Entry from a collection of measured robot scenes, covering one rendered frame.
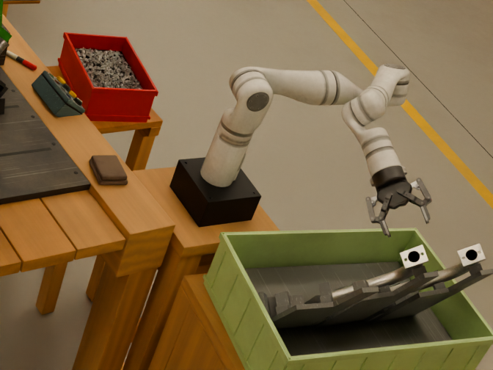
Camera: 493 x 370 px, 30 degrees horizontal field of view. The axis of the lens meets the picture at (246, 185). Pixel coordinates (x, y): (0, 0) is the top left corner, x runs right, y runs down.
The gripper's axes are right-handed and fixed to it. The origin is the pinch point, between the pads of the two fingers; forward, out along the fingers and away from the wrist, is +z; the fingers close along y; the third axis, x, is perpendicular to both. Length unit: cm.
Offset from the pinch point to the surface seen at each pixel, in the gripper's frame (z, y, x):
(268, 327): 12.5, -36.6, -6.9
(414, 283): 12.0, -3.2, 3.9
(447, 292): 13.5, 3.5, 20.7
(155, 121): -71, -61, 46
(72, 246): -20, -75, -13
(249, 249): -12.1, -39.0, 13.1
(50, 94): -73, -79, 8
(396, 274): 7.2, -6.4, 10.3
